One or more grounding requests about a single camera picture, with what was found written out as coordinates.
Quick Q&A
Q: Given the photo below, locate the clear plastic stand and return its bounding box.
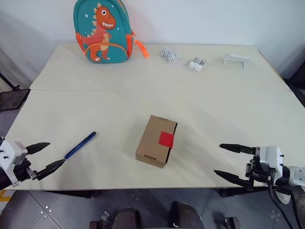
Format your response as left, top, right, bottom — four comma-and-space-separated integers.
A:
222, 54, 252, 70

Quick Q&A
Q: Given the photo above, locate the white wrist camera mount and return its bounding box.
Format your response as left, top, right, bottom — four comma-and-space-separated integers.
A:
0, 136, 28, 188
259, 145, 285, 178

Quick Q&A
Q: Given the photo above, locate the blue pen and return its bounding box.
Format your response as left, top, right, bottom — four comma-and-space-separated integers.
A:
64, 131, 97, 159

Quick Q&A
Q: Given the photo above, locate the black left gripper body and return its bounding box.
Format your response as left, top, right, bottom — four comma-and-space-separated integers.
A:
13, 160, 39, 183

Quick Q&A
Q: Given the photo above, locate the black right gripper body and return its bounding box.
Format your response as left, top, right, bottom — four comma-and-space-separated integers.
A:
245, 146, 275, 187

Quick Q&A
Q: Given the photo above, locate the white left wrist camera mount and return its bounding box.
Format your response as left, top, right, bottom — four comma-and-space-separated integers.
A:
0, 136, 28, 188

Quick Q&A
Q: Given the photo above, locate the black table leg bar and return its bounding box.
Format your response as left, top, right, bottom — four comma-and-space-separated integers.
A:
218, 187, 270, 198
42, 189, 101, 199

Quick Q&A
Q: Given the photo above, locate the brown cardboard box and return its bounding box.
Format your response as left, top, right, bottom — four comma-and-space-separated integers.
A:
135, 114, 179, 169

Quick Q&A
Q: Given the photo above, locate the red tape patch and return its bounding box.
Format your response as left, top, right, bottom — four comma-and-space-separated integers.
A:
158, 131, 175, 149

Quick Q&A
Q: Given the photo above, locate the black stand frame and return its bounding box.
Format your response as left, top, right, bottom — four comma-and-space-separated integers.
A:
0, 69, 31, 112

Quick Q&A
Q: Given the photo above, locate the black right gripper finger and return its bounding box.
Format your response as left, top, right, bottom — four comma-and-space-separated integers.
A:
213, 169, 254, 191
219, 143, 257, 155

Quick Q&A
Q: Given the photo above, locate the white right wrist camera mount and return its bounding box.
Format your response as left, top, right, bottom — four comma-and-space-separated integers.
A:
259, 145, 285, 178

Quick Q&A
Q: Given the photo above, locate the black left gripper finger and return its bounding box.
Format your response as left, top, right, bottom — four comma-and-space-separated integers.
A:
36, 159, 66, 181
26, 142, 51, 156

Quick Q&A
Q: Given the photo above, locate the dark rounded shape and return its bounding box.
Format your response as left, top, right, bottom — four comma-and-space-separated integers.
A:
113, 207, 144, 229
168, 201, 203, 229

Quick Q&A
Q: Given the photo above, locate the black equipment beside table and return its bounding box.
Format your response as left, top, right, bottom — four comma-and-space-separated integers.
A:
282, 44, 305, 108

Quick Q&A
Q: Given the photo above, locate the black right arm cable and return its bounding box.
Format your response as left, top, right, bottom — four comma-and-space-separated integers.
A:
267, 183, 295, 229

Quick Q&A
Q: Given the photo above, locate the teal dinosaur backpack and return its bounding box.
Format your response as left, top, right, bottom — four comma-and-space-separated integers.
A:
73, 0, 150, 64

